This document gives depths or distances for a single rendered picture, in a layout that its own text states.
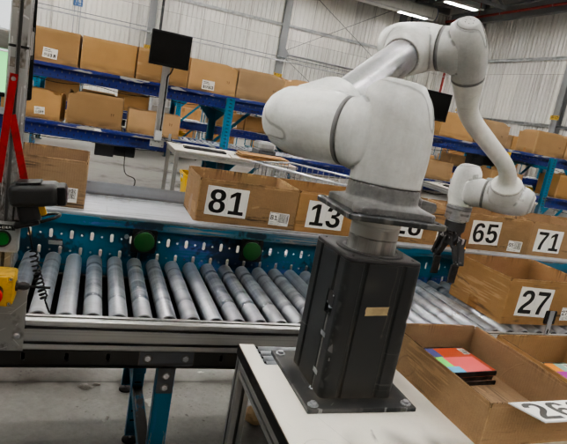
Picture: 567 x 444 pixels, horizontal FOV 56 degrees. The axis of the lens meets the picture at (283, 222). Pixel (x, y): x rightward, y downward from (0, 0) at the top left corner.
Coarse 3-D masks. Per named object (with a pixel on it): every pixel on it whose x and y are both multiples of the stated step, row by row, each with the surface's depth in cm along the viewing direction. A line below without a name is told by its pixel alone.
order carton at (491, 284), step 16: (464, 256) 208; (480, 256) 215; (496, 256) 218; (464, 272) 207; (480, 272) 199; (496, 272) 192; (512, 272) 223; (528, 272) 226; (544, 272) 219; (560, 272) 212; (464, 288) 206; (480, 288) 198; (496, 288) 191; (512, 288) 186; (544, 288) 191; (560, 288) 194; (480, 304) 198; (496, 304) 190; (512, 304) 188; (560, 304) 196; (496, 320) 190; (512, 320) 190; (528, 320) 193
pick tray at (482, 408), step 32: (416, 352) 129; (480, 352) 148; (512, 352) 138; (416, 384) 129; (448, 384) 118; (512, 384) 137; (544, 384) 128; (448, 416) 117; (480, 416) 109; (512, 416) 109
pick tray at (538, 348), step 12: (504, 336) 148; (516, 336) 149; (528, 336) 151; (540, 336) 153; (552, 336) 154; (564, 336) 156; (516, 348) 140; (528, 348) 152; (540, 348) 154; (552, 348) 156; (564, 348) 157; (540, 360) 155; (552, 360) 157; (564, 360) 158; (552, 372) 129
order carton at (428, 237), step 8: (432, 200) 257; (440, 208) 251; (440, 216) 230; (424, 232) 230; (432, 232) 231; (400, 240) 227; (408, 240) 228; (416, 240) 230; (424, 240) 231; (432, 240) 232
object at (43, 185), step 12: (24, 180) 118; (36, 180) 119; (12, 192) 114; (24, 192) 115; (36, 192) 116; (48, 192) 117; (60, 192) 118; (12, 204) 115; (24, 204) 116; (36, 204) 117; (48, 204) 118; (60, 204) 118; (24, 216) 118; (36, 216) 119
